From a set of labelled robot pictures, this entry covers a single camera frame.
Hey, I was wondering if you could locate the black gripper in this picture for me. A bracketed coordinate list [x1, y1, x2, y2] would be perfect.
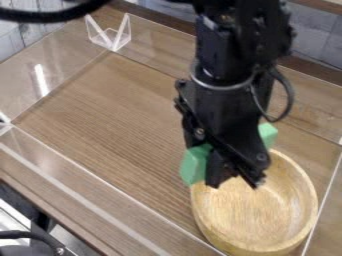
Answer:
[173, 0, 298, 158]

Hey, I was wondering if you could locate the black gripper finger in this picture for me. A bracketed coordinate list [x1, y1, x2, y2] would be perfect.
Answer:
[205, 149, 238, 189]
[209, 135, 270, 189]

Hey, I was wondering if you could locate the green rectangular block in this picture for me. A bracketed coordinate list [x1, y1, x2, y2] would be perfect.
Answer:
[179, 123, 278, 187]

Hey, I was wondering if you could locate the round wooden bowl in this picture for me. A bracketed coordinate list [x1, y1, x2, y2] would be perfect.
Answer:
[190, 150, 318, 256]

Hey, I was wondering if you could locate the clear acrylic corner bracket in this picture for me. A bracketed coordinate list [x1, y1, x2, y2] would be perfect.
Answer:
[84, 14, 133, 52]

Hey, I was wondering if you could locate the clear acrylic enclosure wall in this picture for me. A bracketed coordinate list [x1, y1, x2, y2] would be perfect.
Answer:
[0, 6, 342, 256]

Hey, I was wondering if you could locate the black metal frame bracket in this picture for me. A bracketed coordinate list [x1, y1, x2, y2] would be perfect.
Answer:
[26, 213, 86, 256]

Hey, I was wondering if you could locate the black cable at corner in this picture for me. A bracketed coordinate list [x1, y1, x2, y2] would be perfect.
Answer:
[0, 229, 43, 256]

